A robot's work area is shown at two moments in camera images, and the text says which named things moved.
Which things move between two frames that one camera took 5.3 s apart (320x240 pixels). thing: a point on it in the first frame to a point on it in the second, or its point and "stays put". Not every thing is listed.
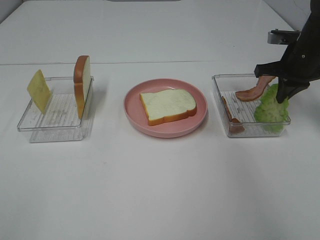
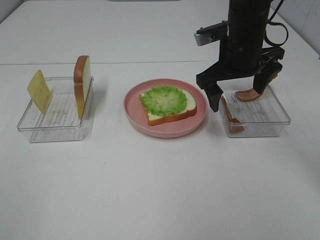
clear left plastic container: [61, 122] stays put
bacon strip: [254, 93] stays put
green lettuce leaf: [269, 113] to [163, 101]
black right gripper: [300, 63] to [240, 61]
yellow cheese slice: [39, 90] stays put
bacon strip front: [235, 125] stays put
